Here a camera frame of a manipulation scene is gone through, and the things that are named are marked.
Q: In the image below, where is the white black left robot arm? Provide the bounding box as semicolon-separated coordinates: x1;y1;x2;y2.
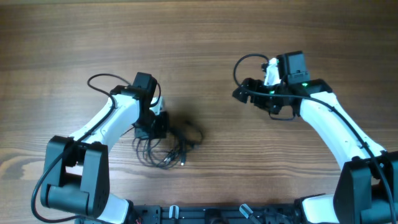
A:
31;72;169;223

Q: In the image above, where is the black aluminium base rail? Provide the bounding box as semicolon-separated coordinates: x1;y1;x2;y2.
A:
74;203;352;224

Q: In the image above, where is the black USB cable thick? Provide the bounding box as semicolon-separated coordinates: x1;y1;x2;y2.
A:
132;119;205;170

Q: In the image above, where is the black USB cable thin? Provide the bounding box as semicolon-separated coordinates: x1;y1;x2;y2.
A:
132;137;180;170

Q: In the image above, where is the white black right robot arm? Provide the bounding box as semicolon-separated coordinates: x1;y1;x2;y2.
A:
232;51;397;223

